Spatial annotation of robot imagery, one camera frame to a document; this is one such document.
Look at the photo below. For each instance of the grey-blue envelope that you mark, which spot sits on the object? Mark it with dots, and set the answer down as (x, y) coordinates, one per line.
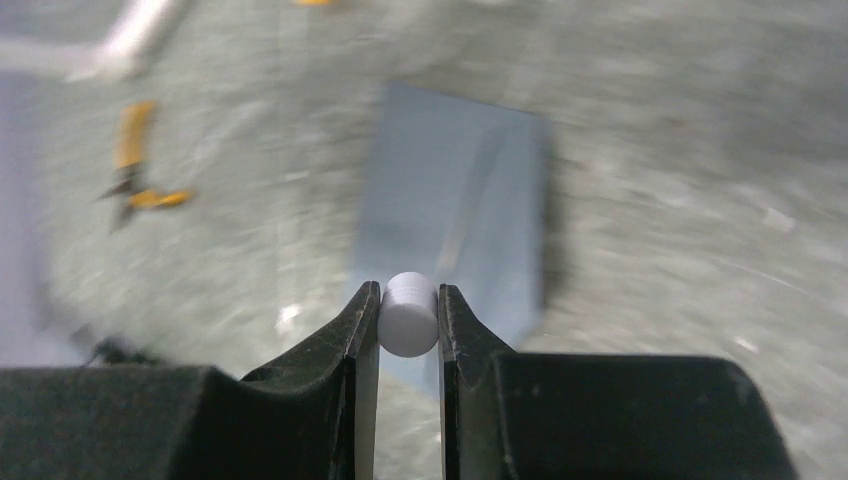
(455, 189)

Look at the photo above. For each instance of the yellow handled pliers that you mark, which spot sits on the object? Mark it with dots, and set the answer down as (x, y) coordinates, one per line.
(136, 193)

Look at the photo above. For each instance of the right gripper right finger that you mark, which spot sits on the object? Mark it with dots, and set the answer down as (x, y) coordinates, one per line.
(516, 415)

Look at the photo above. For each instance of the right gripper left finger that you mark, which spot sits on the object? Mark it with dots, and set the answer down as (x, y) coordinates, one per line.
(307, 414)

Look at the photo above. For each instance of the white PVC pipe frame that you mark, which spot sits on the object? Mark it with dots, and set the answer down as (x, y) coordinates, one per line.
(131, 44)

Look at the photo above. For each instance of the white glue stick cap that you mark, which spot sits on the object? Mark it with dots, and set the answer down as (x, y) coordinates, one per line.
(407, 321)

